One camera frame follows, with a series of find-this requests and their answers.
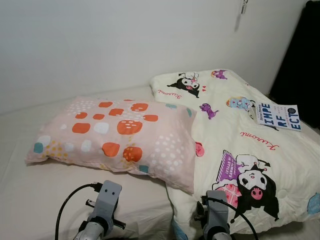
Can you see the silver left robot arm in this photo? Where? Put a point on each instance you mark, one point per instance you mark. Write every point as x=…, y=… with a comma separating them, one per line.
x=92, y=232

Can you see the pink pillow with orange spots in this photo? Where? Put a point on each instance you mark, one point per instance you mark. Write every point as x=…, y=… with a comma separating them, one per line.
x=125, y=140

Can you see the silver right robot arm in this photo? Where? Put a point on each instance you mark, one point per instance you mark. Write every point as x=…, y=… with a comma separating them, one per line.
x=220, y=236

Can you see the white book with blue letters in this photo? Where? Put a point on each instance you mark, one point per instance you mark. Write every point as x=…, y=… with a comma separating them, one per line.
x=280, y=117

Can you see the mattress with beige sheet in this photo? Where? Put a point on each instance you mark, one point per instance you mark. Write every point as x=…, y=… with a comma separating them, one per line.
x=30, y=190

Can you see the cream cartoon print quilt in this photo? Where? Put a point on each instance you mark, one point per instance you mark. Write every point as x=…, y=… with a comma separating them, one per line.
x=220, y=130

